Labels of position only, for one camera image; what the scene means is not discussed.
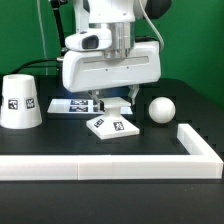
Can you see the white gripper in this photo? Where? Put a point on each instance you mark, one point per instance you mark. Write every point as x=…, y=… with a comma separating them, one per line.
x=86, y=67

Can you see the white lamp base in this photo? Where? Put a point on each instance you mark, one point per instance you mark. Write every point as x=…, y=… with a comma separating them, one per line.
x=112, y=124

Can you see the white lamp bulb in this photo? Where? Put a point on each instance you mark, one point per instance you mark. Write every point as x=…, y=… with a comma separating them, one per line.
x=162, y=110

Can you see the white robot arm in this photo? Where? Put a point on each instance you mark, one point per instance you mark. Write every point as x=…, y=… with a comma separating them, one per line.
x=119, y=17

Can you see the white lamp shade cone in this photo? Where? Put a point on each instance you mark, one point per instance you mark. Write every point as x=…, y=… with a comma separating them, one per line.
x=20, y=108

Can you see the white marker tag plate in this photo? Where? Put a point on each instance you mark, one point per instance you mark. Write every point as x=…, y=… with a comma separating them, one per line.
x=87, y=106

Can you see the white L-shaped wall fence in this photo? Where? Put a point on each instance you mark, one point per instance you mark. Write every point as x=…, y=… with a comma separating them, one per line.
x=201, y=162

